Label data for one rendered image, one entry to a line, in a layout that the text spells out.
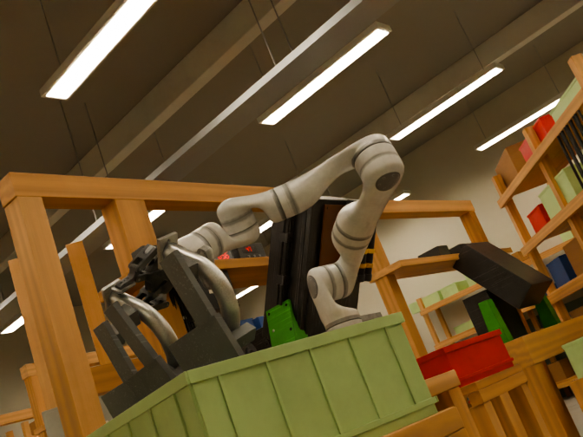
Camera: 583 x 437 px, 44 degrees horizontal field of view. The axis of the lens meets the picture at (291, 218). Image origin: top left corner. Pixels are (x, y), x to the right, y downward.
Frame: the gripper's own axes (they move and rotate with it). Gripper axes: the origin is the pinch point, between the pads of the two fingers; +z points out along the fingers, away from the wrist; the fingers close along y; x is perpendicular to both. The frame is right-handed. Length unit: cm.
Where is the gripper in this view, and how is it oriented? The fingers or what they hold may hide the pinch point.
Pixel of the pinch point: (125, 297)
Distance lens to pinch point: 132.4
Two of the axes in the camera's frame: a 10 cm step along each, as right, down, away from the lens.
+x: 7.9, 2.5, -5.5
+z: -6.0, 4.3, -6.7
